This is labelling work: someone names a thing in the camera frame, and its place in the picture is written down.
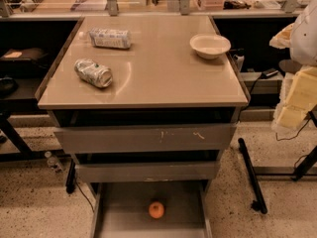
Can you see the clear plastic water bottle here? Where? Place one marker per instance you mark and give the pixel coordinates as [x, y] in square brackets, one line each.
[107, 38]

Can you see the crushed silver soda can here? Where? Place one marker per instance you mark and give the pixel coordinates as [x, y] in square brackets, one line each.
[93, 73]

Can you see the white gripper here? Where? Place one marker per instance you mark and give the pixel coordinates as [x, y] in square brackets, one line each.
[305, 40]

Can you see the top grey drawer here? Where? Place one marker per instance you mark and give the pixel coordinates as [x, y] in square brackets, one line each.
[129, 139]

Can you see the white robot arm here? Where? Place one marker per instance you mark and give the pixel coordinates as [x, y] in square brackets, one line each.
[303, 48]

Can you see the dark phone on shelf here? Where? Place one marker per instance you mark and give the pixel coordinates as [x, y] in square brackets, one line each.
[269, 73]

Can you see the white bowl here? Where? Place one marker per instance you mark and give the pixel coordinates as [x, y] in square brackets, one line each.
[210, 46]

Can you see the middle grey drawer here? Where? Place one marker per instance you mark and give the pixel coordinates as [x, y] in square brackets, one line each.
[148, 171]

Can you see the orange fruit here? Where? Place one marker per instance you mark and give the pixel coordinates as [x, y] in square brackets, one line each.
[156, 210]

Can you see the open bottom grey drawer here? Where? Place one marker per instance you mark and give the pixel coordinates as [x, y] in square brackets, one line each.
[122, 210]

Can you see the grey drawer cabinet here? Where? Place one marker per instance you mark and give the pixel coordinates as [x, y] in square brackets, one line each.
[158, 80]

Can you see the small bottle on floor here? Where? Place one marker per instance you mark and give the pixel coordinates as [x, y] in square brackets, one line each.
[54, 162]

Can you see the black table leg bar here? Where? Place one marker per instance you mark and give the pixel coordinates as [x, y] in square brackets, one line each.
[258, 204]

